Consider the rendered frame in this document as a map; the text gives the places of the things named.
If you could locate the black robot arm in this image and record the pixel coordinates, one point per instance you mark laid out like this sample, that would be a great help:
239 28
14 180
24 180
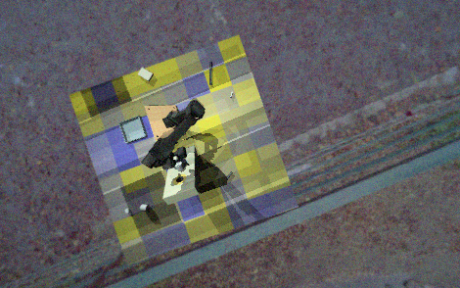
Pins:
163 148

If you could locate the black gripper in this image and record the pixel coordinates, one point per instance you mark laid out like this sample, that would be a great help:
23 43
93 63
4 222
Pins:
180 154

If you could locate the light blue square tray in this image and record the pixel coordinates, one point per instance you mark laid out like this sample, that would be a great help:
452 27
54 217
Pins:
133 129

